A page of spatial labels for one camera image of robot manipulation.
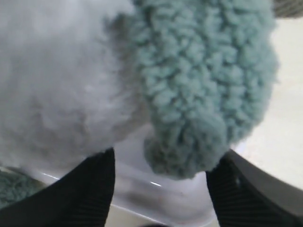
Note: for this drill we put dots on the white plush snowman toy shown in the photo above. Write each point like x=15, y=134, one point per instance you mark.
x=67, y=83

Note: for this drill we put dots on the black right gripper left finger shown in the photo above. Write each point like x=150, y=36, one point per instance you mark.
x=81, y=198

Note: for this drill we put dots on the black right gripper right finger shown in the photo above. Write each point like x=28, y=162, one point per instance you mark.
x=245, y=196

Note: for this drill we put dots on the white rectangular plastic tray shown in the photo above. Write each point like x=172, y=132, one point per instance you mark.
x=137, y=190

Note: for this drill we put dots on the green fuzzy scarf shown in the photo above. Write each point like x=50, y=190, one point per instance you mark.
x=206, y=69

